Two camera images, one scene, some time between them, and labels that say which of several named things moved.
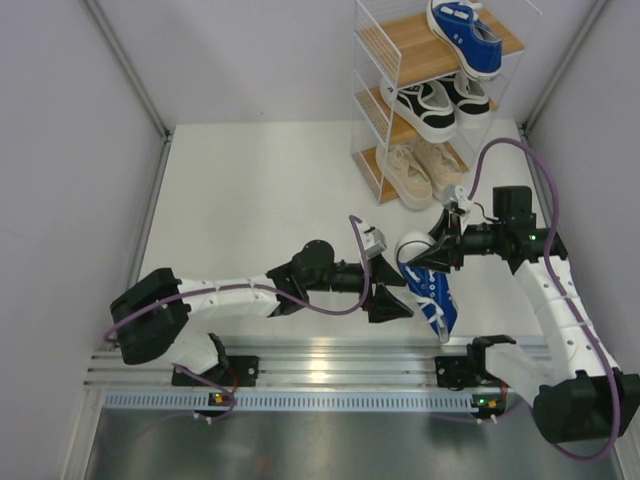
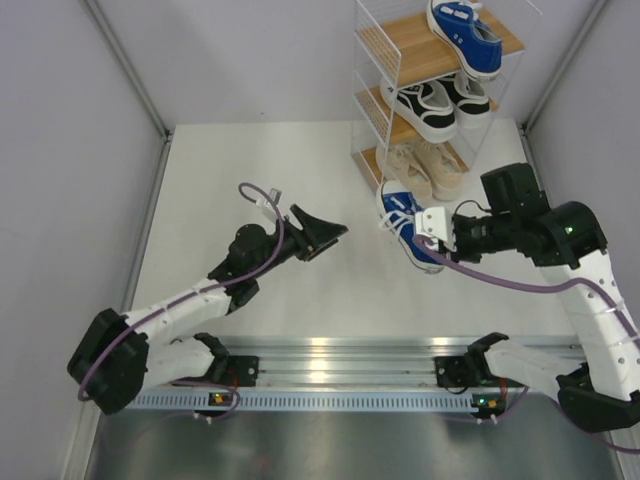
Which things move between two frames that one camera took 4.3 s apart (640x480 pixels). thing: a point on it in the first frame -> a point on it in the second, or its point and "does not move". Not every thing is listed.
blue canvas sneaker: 477,48 does not move
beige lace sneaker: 442,169 does not move
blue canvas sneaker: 432,290 -> 397,208
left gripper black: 384,306 -> 322,234
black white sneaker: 470,100 does not move
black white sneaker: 424,107 does not move
